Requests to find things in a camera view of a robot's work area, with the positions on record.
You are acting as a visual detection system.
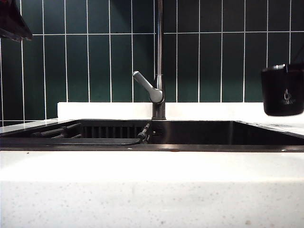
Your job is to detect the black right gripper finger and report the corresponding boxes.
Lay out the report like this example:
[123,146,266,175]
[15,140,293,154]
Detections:
[285,62,304,73]

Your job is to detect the black mug with steel rim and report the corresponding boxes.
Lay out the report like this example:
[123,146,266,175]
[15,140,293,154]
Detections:
[261,63,304,117]

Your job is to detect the grey metal faucet lever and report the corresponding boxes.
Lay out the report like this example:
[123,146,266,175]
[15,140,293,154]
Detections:
[132,70,165,105]

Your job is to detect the black sink basin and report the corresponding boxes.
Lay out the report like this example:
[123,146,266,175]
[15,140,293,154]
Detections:
[0,118,304,153]

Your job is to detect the dark metal faucet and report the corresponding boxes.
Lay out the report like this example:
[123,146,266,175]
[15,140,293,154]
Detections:
[151,0,166,121]

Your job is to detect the black sink drain rack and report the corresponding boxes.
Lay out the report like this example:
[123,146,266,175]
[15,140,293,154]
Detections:
[29,122,143,146]

